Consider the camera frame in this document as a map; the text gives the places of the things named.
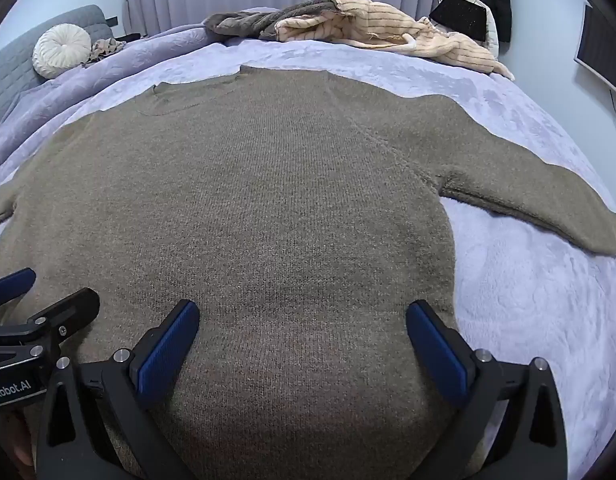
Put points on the white round pleated pillow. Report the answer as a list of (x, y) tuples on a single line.
[(62, 51)]

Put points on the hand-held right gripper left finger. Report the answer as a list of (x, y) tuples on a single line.
[(170, 350)]

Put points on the cream striped garment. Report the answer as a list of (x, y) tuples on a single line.
[(368, 25)]

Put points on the grey quilted headboard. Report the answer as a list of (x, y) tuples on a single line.
[(8, 70)]

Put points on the lavender fleece blanket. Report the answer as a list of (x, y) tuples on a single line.
[(512, 285)]

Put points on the dark wall monitor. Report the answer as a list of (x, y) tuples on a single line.
[(600, 50)]

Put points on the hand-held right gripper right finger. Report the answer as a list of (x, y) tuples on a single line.
[(437, 355)]

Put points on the person's left hand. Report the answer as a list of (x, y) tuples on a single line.
[(15, 440)]

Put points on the grey brown fleece garment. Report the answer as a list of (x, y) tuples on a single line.
[(248, 22)]

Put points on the beige patterned small cloth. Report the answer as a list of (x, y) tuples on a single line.
[(105, 49)]

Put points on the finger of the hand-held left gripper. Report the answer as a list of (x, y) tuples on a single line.
[(70, 310), (13, 282)]

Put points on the olive brown knit sweater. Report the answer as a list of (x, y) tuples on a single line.
[(288, 210)]

